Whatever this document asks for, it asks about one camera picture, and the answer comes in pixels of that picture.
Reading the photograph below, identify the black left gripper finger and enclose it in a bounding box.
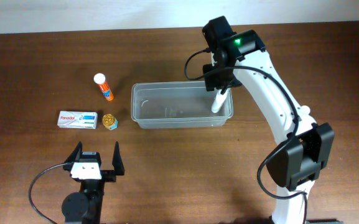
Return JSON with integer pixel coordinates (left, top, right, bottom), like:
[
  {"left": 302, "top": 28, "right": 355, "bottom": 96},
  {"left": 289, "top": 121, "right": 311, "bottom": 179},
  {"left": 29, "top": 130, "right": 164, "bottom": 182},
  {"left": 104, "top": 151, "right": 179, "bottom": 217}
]
[
  {"left": 64, "top": 141, "right": 82, "bottom": 163},
  {"left": 112, "top": 141, "right": 125, "bottom": 172}
]

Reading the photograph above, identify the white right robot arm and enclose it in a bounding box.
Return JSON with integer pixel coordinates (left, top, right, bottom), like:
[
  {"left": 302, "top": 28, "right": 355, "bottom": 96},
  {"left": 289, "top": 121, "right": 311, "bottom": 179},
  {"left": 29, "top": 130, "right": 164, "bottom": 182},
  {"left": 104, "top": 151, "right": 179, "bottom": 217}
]
[{"left": 202, "top": 16, "right": 334, "bottom": 223}]

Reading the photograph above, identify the clear plastic container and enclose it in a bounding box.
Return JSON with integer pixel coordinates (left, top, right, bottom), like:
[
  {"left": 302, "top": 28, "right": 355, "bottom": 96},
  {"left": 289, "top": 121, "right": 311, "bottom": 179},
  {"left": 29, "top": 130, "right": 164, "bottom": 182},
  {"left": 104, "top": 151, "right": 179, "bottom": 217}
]
[{"left": 131, "top": 81, "right": 234, "bottom": 129}]

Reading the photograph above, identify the orange effervescent tablet tube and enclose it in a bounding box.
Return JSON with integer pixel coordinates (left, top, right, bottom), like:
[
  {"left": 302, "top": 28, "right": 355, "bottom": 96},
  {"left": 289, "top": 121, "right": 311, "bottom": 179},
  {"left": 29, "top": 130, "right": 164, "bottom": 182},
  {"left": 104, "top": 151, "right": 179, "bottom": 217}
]
[{"left": 93, "top": 73, "right": 114, "bottom": 101}]

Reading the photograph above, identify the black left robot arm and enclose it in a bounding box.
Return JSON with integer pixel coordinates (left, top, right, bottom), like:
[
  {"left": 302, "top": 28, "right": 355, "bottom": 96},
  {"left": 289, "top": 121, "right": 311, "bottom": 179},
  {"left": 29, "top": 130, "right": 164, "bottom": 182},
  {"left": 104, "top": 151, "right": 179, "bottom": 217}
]
[{"left": 62, "top": 142, "right": 125, "bottom": 224}]

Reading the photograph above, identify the white Panadol box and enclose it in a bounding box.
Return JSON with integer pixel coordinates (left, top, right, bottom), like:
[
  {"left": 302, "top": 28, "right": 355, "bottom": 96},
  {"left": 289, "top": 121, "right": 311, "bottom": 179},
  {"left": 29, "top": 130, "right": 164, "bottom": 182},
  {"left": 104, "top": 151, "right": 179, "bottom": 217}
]
[{"left": 57, "top": 111, "right": 98, "bottom": 129}]

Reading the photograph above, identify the small gold-lidded jar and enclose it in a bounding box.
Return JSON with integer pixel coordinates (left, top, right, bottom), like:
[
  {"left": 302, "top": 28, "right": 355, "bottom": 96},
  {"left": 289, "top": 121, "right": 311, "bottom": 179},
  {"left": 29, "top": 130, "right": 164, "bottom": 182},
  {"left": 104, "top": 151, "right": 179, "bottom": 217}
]
[{"left": 102, "top": 114, "right": 118, "bottom": 130}]

